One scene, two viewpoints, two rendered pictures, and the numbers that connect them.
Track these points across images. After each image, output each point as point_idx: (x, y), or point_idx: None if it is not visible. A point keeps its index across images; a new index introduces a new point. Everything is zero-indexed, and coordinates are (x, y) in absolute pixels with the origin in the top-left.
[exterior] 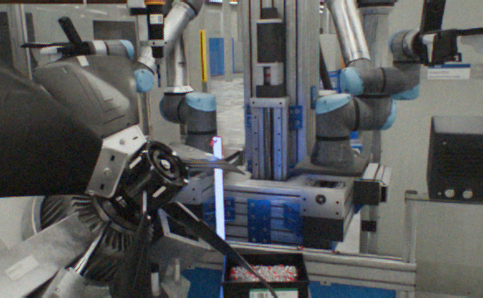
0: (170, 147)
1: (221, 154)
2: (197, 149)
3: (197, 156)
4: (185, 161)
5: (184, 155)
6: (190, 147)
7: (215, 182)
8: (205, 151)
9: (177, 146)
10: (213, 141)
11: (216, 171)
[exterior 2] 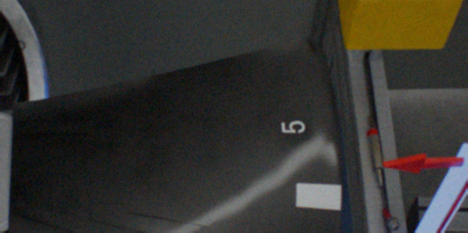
0: (251, 63)
1: (455, 200)
2: (329, 140)
3: (216, 184)
4: (64, 194)
5: (190, 144)
6: (319, 113)
7: (423, 220)
8: (337, 169)
9: (287, 75)
10: (415, 162)
11: (432, 208)
